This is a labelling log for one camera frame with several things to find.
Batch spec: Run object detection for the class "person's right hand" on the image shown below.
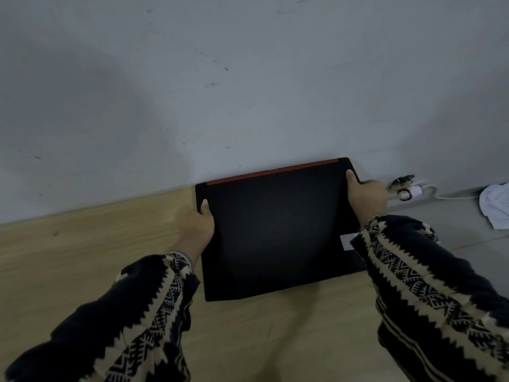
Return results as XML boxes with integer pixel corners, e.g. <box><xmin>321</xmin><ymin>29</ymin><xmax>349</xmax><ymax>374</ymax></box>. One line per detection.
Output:
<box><xmin>346</xmin><ymin>170</ymin><xmax>390</xmax><ymax>227</ymax></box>

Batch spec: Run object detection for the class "person's left hand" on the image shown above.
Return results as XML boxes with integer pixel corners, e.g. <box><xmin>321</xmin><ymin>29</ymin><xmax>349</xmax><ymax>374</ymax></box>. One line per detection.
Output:
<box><xmin>176</xmin><ymin>199</ymin><xmax>216</xmax><ymax>257</ymax></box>

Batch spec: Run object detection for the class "black laptop with red strip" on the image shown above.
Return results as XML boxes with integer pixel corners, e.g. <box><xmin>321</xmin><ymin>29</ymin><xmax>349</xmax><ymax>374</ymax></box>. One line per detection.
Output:
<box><xmin>194</xmin><ymin>157</ymin><xmax>368</xmax><ymax>302</ymax></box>

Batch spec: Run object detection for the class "person's right forearm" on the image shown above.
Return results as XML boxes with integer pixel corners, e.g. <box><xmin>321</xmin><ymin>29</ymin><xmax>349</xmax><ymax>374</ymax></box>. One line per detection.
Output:
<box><xmin>350</xmin><ymin>214</ymin><xmax>509</xmax><ymax>382</ymax></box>

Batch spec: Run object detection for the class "person's left forearm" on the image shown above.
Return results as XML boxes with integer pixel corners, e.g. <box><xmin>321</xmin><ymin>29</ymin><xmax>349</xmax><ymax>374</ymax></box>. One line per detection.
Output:
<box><xmin>0</xmin><ymin>251</ymin><xmax>200</xmax><ymax>382</ymax></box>

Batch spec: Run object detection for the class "white power strip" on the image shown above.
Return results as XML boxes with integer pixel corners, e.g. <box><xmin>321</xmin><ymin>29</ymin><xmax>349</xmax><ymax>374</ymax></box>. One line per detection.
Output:
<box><xmin>388</xmin><ymin>184</ymin><xmax>424</xmax><ymax>202</ymax></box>

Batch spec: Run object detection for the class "white cloth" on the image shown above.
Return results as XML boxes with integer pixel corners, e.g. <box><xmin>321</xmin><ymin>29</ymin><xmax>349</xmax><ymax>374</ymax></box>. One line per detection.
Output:
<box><xmin>479</xmin><ymin>183</ymin><xmax>509</xmax><ymax>230</ymax></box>

